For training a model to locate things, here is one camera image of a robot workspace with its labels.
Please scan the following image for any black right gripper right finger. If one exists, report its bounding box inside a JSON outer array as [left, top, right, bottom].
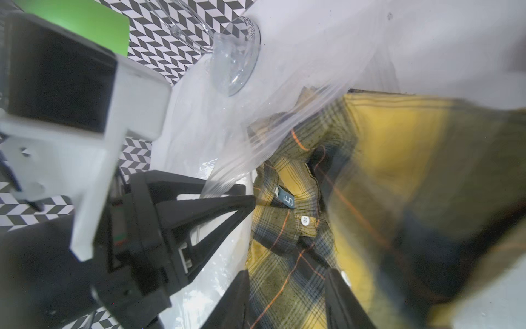
[[325, 268, 375, 329]]

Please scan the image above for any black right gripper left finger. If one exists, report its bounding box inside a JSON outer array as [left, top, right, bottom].
[[201, 270, 250, 329]]

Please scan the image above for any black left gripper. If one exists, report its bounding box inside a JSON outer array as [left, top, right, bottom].
[[1, 171, 256, 328]]

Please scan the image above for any yellow plaid shirt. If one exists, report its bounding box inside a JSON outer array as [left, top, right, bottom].
[[245, 90, 525, 328]]

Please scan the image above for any clear plastic vacuum bag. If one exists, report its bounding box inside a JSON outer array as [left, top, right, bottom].
[[152, 1, 525, 328]]

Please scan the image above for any metal glass holder stand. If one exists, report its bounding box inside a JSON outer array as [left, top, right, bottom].
[[146, 1, 261, 97]]

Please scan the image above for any green plastic wine glass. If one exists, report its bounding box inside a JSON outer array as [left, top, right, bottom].
[[15, 0, 130, 57]]

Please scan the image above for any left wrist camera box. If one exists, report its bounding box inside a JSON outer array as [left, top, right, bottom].
[[1, 12, 171, 261]]

